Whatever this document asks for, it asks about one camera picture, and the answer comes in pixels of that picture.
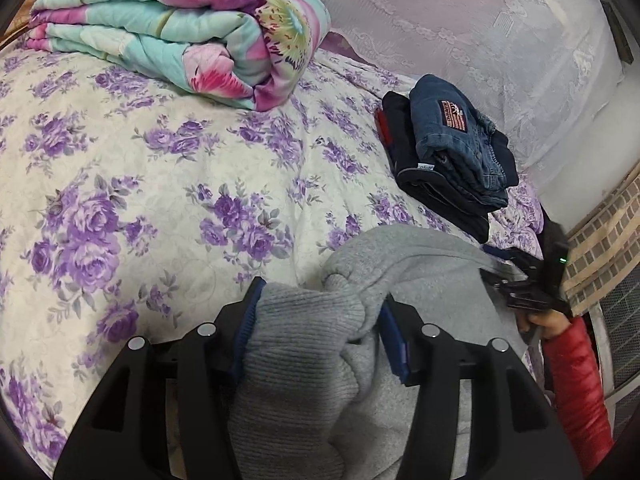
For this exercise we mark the lilac lace headboard cover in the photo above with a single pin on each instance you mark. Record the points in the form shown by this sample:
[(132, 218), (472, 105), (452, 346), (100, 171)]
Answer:
[(540, 69)]

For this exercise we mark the grey knit pants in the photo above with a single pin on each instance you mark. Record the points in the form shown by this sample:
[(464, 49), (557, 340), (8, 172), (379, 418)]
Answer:
[(318, 399)]

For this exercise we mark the folded dark blue jeans stack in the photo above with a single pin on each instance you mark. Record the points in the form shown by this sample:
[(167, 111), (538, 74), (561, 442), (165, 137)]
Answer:
[(446, 154)]

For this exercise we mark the purple floral bed quilt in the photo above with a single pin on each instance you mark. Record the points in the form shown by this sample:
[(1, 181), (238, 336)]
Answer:
[(128, 207)]

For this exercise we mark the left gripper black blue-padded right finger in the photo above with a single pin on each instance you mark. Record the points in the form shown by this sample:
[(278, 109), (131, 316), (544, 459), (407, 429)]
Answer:
[(514, 433)]

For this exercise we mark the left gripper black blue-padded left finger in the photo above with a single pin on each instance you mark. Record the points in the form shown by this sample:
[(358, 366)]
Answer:
[(122, 431)]

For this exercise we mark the brick pattern curtain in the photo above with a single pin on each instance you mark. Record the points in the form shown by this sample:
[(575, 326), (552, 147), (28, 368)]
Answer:
[(605, 248)]

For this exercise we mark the red puffer jacket sleeve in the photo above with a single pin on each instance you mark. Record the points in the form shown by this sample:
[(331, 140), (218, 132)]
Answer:
[(579, 396)]

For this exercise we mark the person's right hand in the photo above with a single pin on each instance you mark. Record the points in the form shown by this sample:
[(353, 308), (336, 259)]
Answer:
[(553, 325)]

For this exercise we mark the folded teal pink floral blanket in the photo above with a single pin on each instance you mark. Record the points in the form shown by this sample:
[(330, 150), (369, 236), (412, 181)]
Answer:
[(243, 53)]

